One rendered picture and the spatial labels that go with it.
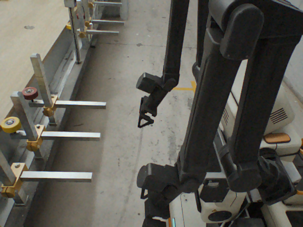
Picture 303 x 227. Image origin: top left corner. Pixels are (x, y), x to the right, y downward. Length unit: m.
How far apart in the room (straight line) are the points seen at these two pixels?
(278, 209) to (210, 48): 0.90
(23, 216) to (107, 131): 1.39
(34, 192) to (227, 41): 1.08
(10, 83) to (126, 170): 1.12
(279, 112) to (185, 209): 1.07
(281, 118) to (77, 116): 2.16
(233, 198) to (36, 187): 0.87
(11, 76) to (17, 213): 0.81
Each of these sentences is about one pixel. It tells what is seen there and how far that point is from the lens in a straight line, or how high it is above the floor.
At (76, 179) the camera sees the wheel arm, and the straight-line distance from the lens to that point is 1.03.
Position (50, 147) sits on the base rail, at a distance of 1.37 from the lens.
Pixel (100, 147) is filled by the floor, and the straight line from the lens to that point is 2.23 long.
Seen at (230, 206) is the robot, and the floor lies 0.82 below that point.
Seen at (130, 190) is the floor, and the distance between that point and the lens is 1.96.
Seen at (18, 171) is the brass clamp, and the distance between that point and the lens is 1.10.
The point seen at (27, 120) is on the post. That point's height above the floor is 0.98.
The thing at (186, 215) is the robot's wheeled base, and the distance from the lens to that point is 1.59.
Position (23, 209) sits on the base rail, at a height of 0.70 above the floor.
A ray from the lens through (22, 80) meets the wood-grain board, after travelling 1.56.
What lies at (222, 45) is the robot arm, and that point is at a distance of 0.34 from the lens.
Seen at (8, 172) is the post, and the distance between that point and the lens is 1.03.
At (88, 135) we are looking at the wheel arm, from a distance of 1.19.
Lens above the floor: 1.69
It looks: 41 degrees down
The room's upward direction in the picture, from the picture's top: 6 degrees clockwise
